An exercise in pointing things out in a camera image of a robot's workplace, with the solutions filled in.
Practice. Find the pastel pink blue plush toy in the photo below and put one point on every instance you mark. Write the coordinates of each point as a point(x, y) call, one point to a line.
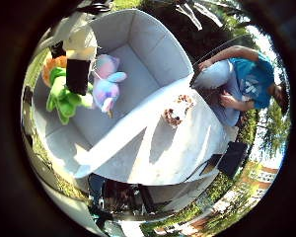
point(105, 89)

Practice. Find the orange carrot plush toy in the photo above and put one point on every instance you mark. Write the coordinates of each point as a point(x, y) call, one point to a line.
point(64, 102)

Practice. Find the brown and white dog plush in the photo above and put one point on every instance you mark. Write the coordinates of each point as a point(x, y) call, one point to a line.
point(176, 110)

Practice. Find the grey fabric storage container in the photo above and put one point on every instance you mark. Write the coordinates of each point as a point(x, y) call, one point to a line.
point(154, 56)

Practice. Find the person in blue t-shirt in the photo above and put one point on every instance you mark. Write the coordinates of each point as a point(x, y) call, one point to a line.
point(250, 79)

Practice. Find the black bag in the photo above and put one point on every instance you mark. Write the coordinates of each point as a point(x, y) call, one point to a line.
point(233, 158)

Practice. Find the distant building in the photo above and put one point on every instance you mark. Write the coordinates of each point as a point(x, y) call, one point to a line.
point(261, 177)

